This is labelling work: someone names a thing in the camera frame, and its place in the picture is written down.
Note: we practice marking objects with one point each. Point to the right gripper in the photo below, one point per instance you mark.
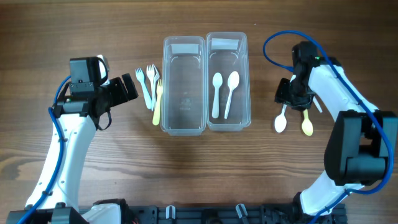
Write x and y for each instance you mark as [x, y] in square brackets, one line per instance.
[280, 95]

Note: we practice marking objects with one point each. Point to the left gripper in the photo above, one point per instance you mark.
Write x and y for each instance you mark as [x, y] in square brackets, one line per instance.
[121, 95]

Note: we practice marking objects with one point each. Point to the light blue plastic fork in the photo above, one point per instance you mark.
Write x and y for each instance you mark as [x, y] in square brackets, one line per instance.
[141, 78]

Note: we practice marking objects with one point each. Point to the white plastic fork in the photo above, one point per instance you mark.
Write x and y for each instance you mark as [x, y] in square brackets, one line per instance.
[151, 75]

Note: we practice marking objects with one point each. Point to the white spoon bowl down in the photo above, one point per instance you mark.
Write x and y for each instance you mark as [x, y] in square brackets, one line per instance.
[280, 121]

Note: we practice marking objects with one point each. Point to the yellow plastic fork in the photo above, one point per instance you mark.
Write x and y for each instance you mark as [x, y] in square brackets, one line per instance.
[157, 109]

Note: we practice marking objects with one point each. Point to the yellow plastic spoon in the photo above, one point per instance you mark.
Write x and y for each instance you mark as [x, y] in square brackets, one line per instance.
[307, 126]

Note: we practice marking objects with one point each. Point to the white spoon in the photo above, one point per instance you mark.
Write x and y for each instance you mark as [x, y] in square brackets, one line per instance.
[233, 82]
[315, 101]

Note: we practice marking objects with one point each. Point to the white spoon diagonal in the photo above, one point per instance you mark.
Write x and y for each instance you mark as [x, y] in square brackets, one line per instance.
[217, 82]

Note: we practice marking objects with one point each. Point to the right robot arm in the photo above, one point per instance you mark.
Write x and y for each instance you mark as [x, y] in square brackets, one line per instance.
[360, 150]

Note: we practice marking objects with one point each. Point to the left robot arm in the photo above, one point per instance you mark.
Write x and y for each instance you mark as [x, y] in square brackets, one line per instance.
[80, 100]

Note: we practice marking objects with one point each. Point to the left clear plastic container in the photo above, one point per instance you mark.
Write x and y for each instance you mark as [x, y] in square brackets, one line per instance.
[183, 94]

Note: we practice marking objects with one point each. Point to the clear plastic container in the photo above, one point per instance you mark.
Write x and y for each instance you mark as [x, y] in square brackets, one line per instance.
[225, 53]
[183, 94]

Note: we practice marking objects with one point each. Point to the right clear plastic container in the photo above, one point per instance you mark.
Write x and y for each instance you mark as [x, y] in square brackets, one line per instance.
[225, 53]

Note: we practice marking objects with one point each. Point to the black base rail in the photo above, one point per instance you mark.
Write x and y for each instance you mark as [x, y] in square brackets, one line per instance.
[264, 214]

